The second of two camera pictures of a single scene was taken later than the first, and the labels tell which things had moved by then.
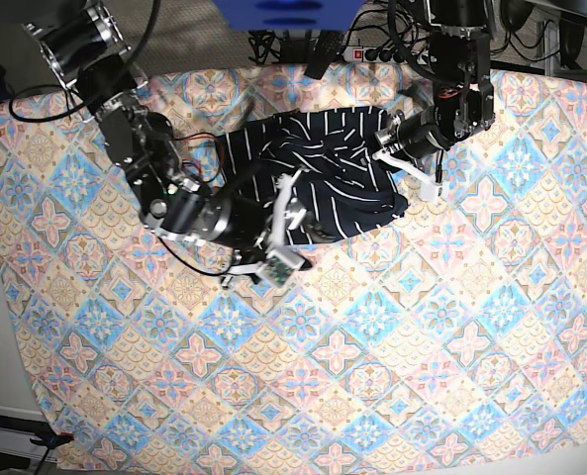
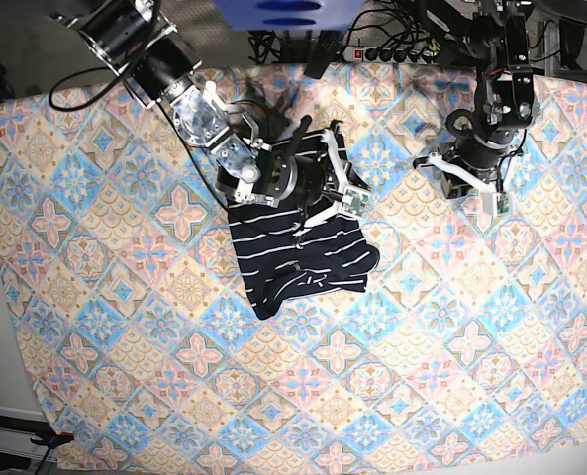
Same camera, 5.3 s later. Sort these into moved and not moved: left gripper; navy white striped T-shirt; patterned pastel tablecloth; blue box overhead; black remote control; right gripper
Moved: left gripper; navy white striped T-shirt; right gripper
Not moved: black remote control; blue box overhead; patterned pastel tablecloth
